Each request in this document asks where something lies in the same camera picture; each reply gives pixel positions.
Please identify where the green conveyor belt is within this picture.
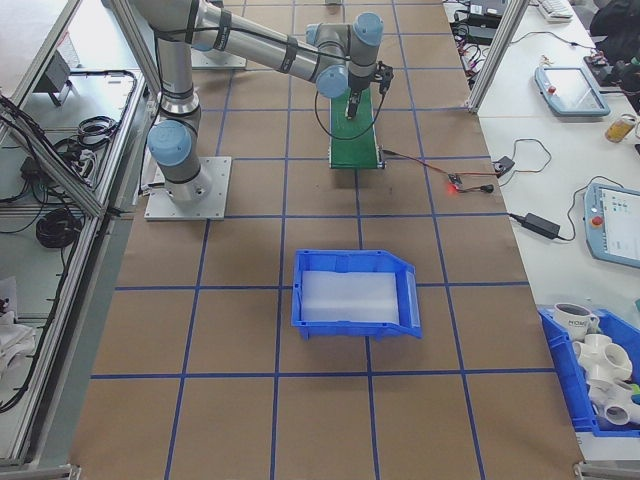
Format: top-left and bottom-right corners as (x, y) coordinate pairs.
(327, 87), (385, 172)

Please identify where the white power strip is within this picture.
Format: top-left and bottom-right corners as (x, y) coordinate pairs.
(462, 42), (489, 76)

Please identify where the blue grey teach pendant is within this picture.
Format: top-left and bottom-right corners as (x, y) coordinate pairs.
(581, 180), (640, 267)
(533, 64), (612, 119)

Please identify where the white keyboard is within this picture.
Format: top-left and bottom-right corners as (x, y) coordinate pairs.
(538, 0), (575, 24)

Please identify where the yellow drink can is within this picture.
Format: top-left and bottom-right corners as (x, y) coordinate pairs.
(604, 113), (639, 145)

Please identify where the person in dark clothes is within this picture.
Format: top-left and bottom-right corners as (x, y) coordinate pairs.
(588, 0), (640, 61)

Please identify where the grey metal box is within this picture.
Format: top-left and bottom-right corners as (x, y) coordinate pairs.
(35, 48), (82, 107)

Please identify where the white mug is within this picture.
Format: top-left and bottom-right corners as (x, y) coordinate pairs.
(552, 301), (601, 337)

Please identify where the white PVC pipe fitting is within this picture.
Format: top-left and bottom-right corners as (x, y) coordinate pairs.
(571, 332), (637, 384)
(588, 378), (640, 427)

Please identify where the blue plastic parts bin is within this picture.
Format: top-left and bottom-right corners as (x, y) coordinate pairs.
(537, 304), (640, 437)

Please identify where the white cloth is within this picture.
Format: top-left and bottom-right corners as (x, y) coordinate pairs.
(0, 277), (37, 384)

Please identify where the aluminium corner bar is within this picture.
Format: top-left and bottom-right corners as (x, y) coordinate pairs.
(571, 459), (640, 480)
(0, 462), (82, 480)

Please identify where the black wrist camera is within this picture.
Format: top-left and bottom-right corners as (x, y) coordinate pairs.
(373, 59), (396, 96)

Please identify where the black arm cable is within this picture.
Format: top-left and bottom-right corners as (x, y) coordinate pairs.
(313, 74), (391, 141)

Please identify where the red black motor wire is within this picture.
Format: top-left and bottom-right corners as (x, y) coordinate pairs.
(382, 148), (451, 179)

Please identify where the white square base plate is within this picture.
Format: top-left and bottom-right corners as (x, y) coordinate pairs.
(143, 155), (234, 222)
(191, 49), (247, 71)

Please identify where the aluminium profile post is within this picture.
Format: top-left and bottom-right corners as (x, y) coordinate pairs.
(467, 0), (525, 115)

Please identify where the thin black cable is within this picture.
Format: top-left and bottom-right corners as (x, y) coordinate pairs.
(499, 138), (552, 190)

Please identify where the black cable bundle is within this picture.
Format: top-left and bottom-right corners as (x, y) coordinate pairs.
(74, 115), (122, 151)

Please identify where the black cable coil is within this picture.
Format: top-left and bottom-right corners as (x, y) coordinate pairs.
(35, 207), (85, 250)

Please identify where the V-shaped metal frame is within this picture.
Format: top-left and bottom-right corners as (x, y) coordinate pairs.
(0, 0), (162, 469)

